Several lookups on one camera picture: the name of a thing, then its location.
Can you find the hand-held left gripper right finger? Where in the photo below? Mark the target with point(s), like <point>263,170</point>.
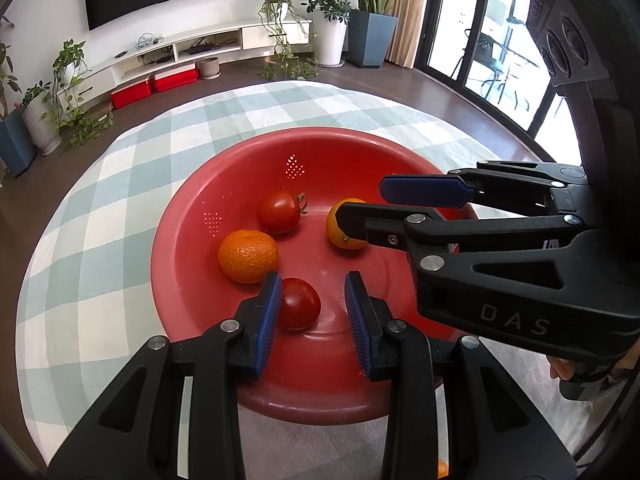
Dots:
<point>356,320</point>

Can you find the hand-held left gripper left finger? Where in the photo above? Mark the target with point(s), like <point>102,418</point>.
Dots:
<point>267,320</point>

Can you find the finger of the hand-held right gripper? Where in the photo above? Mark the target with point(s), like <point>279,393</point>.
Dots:
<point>380,225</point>
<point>425,191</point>

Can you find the stemless red tomato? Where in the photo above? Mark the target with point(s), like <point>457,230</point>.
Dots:
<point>300,305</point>

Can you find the dark orange mandarin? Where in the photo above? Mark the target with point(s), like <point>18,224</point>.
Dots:
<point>247,256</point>

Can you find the red plastic colander basin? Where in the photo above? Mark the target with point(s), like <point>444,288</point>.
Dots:
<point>325,175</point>

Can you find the red tomato with stem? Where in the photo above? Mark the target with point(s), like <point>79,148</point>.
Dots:
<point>277,212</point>

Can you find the person's right hand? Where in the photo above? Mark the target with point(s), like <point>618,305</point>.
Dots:
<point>561,369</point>

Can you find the black outdoor chair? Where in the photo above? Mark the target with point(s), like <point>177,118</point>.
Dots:
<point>487,55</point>

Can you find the broad-leaved plant in grey-blue planter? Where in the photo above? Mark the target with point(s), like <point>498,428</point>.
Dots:
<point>372,40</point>

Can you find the green white checked tablecloth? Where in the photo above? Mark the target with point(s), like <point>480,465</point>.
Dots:
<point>100,260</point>

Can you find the schefflera in tall white pot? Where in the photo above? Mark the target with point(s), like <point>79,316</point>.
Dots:
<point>330,40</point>

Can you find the beige curtain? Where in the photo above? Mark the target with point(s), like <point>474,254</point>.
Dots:
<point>407,10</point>

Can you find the black framed glass doors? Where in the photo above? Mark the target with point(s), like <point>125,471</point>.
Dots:
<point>475,5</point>

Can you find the small beige pot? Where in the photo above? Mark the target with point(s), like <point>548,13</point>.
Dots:
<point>210,67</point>

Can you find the long trailing pothos plant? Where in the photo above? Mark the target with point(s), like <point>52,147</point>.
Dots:
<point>275,0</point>

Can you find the black flat device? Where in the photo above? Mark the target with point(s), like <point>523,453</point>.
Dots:
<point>202,49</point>

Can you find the white television cabinet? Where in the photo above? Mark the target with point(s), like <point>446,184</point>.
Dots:
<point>150,55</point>

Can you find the plant in ribbed white pot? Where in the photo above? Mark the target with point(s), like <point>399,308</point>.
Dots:
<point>40,125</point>

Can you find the trailing pothos in white pot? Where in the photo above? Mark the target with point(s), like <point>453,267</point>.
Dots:
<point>70,60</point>

